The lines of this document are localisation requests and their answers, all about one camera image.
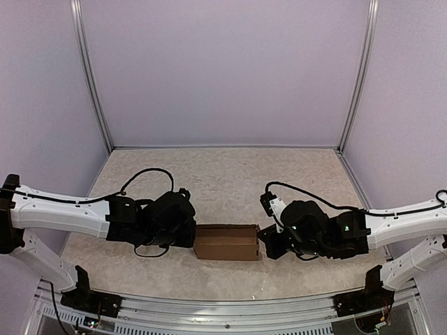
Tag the aluminium front rail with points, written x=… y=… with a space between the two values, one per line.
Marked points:
x=315 y=314

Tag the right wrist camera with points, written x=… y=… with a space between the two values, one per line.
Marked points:
x=273 y=206

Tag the brown cardboard box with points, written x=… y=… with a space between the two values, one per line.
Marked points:
x=227 y=242

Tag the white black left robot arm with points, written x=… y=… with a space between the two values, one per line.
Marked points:
x=113 y=217

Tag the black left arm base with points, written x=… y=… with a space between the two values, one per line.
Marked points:
x=83 y=298

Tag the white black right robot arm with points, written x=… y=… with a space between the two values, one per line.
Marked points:
x=358 y=231

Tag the left aluminium frame post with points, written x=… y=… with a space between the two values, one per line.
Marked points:
x=81 y=40

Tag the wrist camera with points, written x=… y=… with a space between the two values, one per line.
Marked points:
x=184 y=192
x=273 y=206

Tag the aluminium frame post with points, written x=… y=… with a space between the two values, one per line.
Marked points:
x=367 y=46
x=81 y=40

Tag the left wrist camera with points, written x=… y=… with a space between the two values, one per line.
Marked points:
x=184 y=192

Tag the right aluminium frame post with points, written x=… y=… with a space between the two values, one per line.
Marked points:
x=367 y=46

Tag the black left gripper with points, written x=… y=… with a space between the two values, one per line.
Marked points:
x=188 y=239

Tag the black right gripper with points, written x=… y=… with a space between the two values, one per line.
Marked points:
x=274 y=252

